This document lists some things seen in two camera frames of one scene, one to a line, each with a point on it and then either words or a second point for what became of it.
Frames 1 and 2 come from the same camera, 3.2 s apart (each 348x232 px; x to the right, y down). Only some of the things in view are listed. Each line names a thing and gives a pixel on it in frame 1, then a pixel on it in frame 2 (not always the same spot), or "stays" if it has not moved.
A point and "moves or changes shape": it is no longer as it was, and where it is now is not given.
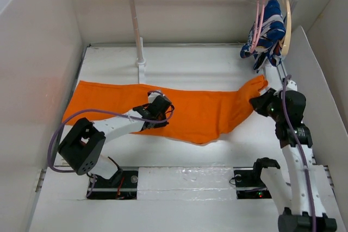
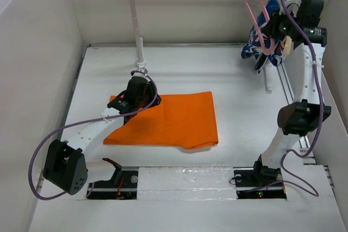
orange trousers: (197, 117) moves or changes shape
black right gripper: (259, 102) → (271, 27)
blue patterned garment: (266, 36) stays
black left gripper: (160, 124) → (150, 89)
